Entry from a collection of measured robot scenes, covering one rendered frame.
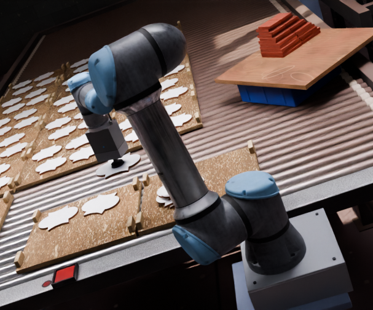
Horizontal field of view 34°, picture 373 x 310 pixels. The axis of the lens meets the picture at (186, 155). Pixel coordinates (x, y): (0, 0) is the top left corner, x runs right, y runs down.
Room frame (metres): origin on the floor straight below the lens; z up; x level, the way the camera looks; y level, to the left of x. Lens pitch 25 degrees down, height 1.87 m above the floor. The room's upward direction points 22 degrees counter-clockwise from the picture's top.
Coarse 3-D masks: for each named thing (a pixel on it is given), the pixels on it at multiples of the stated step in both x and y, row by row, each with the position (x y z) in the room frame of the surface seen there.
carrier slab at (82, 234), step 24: (120, 192) 1.94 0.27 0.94; (48, 216) 1.98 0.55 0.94; (96, 216) 1.83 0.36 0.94; (120, 216) 1.77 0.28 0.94; (48, 240) 1.80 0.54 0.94; (72, 240) 1.73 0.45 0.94; (96, 240) 1.67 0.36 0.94; (120, 240) 1.63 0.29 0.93; (24, 264) 1.70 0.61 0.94; (48, 264) 1.67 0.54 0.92
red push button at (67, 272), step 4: (68, 268) 1.59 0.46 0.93; (72, 268) 1.58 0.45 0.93; (60, 272) 1.58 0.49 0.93; (64, 272) 1.58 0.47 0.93; (68, 272) 1.57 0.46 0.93; (72, 272) 1.56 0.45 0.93; (56, 276) 1.57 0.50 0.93; (60, 276) 1.56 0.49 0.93; (64, 276) 1.56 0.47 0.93; (68, 276) 1.55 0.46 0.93; (72, 276) 1.54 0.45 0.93; (56, 280) 1.55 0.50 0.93
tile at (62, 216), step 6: (60, 210) 1.96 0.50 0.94; (66, 210) 1.95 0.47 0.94; (72, 210) 1.93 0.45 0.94; (78, 210) 1.92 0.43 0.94; (54, 216) 1.94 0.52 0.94; (60, 216) 1.92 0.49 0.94; (66, 216) 1.90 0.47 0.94; (72, 216) 1.89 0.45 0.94; (42, 222) 1.93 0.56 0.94; (48, 222) 1.91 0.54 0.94; (54, 222) 1.89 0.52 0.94; (60, 222) 1.88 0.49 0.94; (66, 222) 1.86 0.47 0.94; (42, 228) 1.89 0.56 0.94; (48, 228) 1.87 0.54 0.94; (54, 228) 1.87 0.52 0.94
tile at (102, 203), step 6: (96, 198) 1.95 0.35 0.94; (102, 198) 1.93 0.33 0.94; (108, 198) 1.91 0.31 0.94; (114, 198) 1.89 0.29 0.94; (84, 204) 1.94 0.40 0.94; (90, 204) 1.92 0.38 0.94; (96, 204) 1.90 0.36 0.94; (102, 204) 1.89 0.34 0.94; (108, 204) 1.87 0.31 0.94; (114, 204) 1.85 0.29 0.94; (84, 210) 1.89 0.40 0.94; (90, 210) 1.87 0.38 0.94; (96, 210) 1.86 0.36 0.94; (102, 210) 1.84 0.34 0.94; (84, 216) 1.86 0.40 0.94
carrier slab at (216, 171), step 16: (208, 160) 1.92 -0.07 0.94; (224, 160) 1.87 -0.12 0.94; (240, 160) 1.83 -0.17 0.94; (256, 160) 1.78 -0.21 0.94; (208, 176) 1.80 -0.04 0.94; (224, 176) 1.76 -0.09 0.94; (144, 192) 1.87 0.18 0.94; (224, 192) 1.66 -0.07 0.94; (144, 208) 1.76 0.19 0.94; (160, 208) 1.72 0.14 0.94; (144, 224) 1.66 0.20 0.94; (160, 224) 1.62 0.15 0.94; (176, 224) 1.61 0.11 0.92
